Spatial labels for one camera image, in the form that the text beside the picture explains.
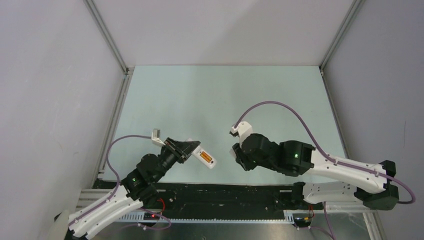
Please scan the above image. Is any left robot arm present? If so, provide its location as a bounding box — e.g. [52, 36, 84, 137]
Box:
[47, 138, 201, 240]

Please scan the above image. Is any left aluminium frame post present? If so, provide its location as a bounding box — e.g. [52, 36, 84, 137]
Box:
[84, 0, 132, 180]

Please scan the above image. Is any orange battery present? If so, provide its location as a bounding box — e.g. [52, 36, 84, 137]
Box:
[199, 151, 213, 163]

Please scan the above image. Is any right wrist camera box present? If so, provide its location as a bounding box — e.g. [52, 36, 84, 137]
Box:
[229, 121, 253, 146]

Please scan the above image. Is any white remote control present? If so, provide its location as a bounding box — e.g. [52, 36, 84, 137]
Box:
[190, 144, 217, 169]

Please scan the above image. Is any right controller board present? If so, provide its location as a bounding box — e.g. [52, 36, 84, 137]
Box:
[293, 217, 314, 228]

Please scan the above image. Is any aluminium frame post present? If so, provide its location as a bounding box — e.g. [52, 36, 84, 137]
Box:
[84, 0, 132, 180]
[319, 0, 367, 78]

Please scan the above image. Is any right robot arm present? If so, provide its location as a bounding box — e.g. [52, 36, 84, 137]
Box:
[230, 133, 399, 211]

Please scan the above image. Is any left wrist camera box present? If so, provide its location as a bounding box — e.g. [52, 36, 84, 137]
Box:
[150, 128, 165, 147]

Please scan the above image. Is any right aluminium frame post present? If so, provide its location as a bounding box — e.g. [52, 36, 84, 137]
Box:
[319, 0, 367, 78]

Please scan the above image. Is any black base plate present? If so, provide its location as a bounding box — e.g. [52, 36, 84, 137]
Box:
[92, 179, 324, 221]

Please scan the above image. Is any controller board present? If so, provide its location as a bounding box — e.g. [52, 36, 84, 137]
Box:
[142, 212, 161, 221]
[293, 217, 314, 228]

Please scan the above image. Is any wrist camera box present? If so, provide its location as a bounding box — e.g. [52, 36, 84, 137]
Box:
[229, 121, 253, 146]
[150, 128, 165, 147]

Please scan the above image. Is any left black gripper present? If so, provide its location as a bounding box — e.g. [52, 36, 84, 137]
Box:
[153, 136, 200, 182]

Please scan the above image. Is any aluminium frame rail front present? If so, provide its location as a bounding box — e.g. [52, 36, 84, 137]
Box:
[76, 188, 377, 224]

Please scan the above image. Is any left controller board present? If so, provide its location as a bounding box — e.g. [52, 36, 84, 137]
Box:
[142, 212, 161, 221]

